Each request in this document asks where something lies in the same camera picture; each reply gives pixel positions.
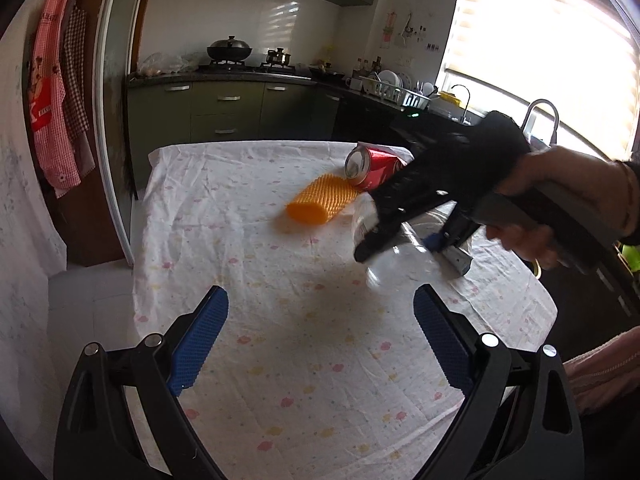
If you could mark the dish rack with dishes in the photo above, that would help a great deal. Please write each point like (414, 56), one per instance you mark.
(387, 86)

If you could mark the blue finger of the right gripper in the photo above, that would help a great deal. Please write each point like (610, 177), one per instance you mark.
(435, 242)

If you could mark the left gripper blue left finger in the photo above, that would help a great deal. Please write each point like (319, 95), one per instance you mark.
(96, 438)

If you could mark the red checked apron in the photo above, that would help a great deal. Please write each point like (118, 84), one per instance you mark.
(46, 93)

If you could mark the white floral tablecloth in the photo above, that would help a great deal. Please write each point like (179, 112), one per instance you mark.
(314, 375)

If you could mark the pink purple small box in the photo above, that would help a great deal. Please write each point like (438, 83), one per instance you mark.
(401, 153)

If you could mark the gas stove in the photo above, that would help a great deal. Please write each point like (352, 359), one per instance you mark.
(241, 67)

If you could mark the green base cabinets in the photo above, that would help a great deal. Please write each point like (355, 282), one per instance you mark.
(181, 110)

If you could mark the chrome sink faucet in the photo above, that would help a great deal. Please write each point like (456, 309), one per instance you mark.
(541, 124)

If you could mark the pink sleeve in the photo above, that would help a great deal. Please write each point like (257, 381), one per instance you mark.
(600, 375)

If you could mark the black wok with lid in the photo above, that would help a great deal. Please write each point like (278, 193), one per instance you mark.
(229, 50)

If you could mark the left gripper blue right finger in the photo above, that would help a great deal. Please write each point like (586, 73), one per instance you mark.
(518, 418)

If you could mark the sliding glass door frame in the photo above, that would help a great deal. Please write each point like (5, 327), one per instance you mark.
(112, 58)

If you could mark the person's right hand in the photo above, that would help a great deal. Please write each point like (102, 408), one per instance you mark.
(611, 188)

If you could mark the plastic bag on counter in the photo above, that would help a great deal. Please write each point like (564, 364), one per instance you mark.
(159, 64)

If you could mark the dark checked apron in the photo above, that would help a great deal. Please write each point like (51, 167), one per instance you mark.
(75, 115)

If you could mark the red soda can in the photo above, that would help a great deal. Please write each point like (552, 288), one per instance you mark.
(366, 168)

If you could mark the yellow rimmed trash bin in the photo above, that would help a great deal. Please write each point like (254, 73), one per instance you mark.
(536, 269)

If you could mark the clear plastic wrapper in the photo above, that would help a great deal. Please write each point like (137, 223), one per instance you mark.
(404, 261)

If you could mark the small black kettle pot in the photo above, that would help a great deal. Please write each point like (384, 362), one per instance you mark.
(278, 57)

